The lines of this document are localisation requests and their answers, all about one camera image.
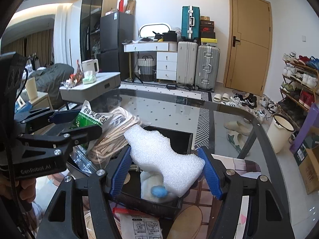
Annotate white foam block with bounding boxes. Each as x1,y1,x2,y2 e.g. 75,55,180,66
124,125,205,197

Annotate grey side table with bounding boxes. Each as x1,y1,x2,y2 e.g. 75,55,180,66
59,72,121,104

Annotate white suitcase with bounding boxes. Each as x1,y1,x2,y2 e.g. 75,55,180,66
177,42,197,85

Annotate stack of shoe boxes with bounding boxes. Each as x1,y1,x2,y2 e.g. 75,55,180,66
200,16,217,46

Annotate white electric kettle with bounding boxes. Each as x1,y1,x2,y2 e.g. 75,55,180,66
82,59,99,75

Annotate beige cup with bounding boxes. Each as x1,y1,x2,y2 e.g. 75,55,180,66
25,77,38,101

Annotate black refrigerator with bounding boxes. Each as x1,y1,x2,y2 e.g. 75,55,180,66
98,12,134,80

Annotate anime print desk mat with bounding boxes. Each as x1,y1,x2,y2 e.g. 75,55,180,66
37,153,261,239

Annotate wooden shoe rack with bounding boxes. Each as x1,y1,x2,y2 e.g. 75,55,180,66
278,51,318,129

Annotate silver suitcase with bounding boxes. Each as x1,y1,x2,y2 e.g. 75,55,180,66
194,45,220,92

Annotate teal suitcase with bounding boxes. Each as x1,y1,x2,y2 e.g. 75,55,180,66
181,5,201,40

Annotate wooden door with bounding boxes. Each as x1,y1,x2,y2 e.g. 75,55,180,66
223,0,273,96

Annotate red white snack packet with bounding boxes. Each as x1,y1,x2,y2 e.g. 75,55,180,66
112,207,163,239

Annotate green tissue pack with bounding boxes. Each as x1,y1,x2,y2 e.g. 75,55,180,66
82,71,97,85

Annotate white dresser desk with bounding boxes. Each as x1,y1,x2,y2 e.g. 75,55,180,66
123,42,177,81

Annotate woven laundry basket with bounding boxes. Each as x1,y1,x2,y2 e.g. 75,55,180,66
137,55,156,82

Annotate person's left hand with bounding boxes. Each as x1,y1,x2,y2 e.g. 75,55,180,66
0,175,36,203

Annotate black cardboard box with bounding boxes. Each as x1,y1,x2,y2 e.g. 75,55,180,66
113,126,193,219

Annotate white plush toy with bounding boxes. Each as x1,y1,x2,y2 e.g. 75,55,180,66
140,171,177,204

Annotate oval mirror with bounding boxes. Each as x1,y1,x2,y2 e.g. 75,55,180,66
138,23,171,39

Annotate white bucket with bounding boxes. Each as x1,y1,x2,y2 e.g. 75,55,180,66
267,113,295,153

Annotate green medicine packet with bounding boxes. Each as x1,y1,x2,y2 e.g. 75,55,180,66
69,100,113,153

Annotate tall black cabinet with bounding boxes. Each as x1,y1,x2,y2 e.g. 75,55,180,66
80,0,117,61

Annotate beige rope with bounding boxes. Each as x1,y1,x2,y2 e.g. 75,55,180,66
85,105,152,165

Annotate cardboard box on floor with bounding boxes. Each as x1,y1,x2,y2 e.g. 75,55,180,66
294,127,319,194

